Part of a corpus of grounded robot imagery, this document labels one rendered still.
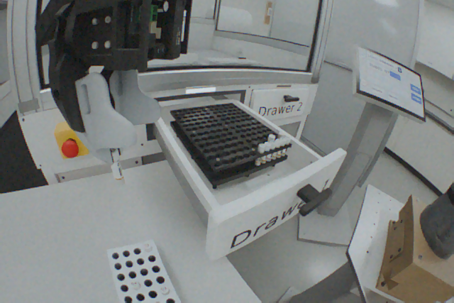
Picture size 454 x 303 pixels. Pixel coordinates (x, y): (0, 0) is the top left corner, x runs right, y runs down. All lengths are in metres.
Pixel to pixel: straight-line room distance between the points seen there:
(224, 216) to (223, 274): 0.17
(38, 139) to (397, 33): 2.19
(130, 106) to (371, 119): 1.12
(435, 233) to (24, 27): 0.89
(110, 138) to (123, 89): 0.05
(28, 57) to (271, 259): 1.35
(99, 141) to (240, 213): 0.15
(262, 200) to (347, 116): 1.89
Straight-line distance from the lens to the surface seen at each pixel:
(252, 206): 0.21
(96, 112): 0.15
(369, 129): 1.18
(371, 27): 2.04
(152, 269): 0.32
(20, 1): 0.49
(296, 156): 0.43
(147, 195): 0.44
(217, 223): 0.20
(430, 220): 0.48
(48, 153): 0.53
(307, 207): 0.26
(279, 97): 0.66
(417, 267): 0.42
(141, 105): 0.18
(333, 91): 2.15
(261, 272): 1.20
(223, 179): 0.32
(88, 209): 0.46
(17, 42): 0.48
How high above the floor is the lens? 1.09
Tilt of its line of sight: 30 degrees down
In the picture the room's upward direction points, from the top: 8 degrees clockwise
